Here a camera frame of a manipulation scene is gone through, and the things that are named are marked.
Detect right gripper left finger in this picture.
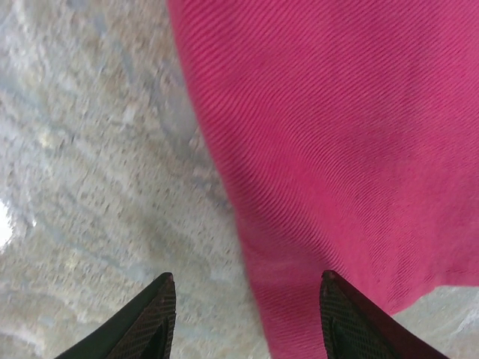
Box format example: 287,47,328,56
54,271,178,359

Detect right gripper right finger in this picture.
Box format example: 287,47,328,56
318,269,450,359

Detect magenta long pants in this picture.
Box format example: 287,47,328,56
166,0,479,359

